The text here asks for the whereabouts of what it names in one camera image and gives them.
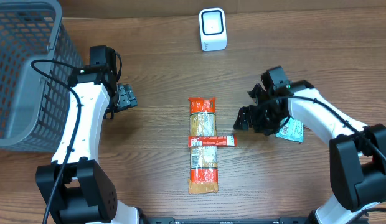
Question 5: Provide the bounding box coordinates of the grey plastic shopping basket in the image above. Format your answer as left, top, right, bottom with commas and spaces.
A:
0, 0, 83, 152

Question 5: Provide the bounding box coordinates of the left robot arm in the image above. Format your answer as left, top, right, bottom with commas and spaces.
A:
35, 45, 144, 224

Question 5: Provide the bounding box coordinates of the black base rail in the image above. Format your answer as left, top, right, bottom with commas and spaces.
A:
138, 217, 309, 224

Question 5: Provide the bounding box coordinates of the teal tissue packet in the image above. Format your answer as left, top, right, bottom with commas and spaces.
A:
276, 118, 304, 142

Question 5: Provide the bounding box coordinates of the long spaghetti packet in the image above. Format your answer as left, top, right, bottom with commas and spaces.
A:
188, 98, 219, 194

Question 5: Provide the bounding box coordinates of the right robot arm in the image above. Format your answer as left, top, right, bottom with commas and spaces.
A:
233, 66, 386, 223

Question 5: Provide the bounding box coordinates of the red snack packet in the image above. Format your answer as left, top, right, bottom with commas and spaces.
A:
188, 135, 237, 147

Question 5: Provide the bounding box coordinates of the white barcode scanner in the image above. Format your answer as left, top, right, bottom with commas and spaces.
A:
199, 7, 227, 52

